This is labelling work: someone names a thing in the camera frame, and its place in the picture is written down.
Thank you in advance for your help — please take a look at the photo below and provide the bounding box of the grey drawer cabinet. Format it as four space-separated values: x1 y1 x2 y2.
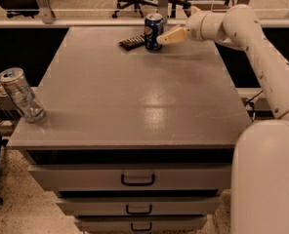
10 26 250 234

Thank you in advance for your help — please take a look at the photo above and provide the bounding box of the silver slim drink can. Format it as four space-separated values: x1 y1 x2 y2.
0 67 45 123

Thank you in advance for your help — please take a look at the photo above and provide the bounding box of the black office chair centre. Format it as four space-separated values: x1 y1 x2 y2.
112 0 190 19

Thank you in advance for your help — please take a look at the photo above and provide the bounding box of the drawer black handle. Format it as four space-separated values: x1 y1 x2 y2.
121 174 155 186
130 222 152 232
125 205 152 215

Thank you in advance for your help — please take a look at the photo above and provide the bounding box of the bottom drawer black handle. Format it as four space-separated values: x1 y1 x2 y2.
130 222 152 232

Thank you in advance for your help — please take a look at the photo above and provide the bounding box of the top drawer black handle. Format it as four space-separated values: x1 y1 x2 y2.
121 174 155 186

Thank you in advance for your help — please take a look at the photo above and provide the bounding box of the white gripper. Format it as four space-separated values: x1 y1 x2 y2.
157 6 211 45

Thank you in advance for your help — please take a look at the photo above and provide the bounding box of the blue pepsi can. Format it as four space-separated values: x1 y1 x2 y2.
144 13 164 52

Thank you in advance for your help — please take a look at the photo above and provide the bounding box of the middle drawer black handle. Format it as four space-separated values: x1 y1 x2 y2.
125 205 152 215

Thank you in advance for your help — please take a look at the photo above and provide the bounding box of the black cable right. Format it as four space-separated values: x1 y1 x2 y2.
243 90 265 122

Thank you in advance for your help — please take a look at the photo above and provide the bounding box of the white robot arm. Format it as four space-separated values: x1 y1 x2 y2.
157 4 289 234

